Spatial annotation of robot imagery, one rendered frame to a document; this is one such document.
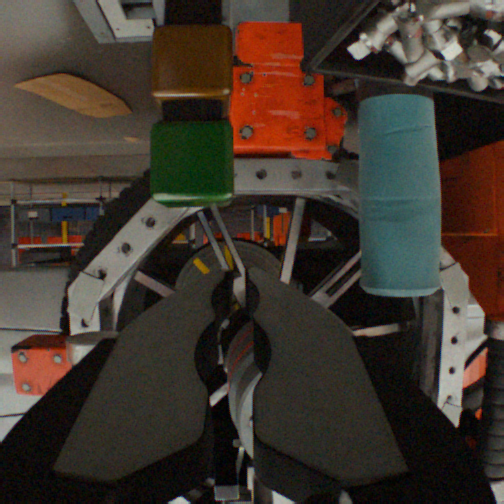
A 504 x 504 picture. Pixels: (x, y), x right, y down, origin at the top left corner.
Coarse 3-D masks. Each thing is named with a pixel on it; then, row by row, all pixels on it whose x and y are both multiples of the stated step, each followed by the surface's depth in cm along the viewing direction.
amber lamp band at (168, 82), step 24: (168, 24) 18; (192, 24) 18; (216, 24) 18; (168, 48) 18; (192, 48) 18; (216, 48) 18; (168, 72) 18; (192, 72) 18; (216, 72) 18; (168, 96) 18; (192, 96) 18; (216, 96) 18
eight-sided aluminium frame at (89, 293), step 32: (256, 160) 49; (288, 160) 49; (320, 160) 50; (352, 160) 50; (256, 192) 53; (288, 192) 54; (320, 192) 54; (352, 192) 51; (128, 224) 48; (160, 224) 48; (128, 256) 48; (448, 256) 51; (96, 288) 48; (448, 288) 51; (96, 320) 48; (448, 320) 52; (448, 352) 52; (448, 384) 52; (448, 416) 52
